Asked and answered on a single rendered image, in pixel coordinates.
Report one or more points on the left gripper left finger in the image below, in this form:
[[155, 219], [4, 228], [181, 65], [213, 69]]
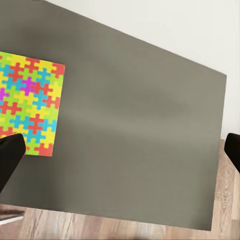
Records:
[[12, 149]]

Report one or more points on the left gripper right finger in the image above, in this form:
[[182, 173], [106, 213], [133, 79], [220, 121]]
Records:
[[232, 149]]

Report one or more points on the desk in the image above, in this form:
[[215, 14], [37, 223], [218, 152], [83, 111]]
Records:
[[138, 130]]

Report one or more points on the jigsaw puzzle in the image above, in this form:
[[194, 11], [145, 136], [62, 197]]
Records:
[[30, 93]]

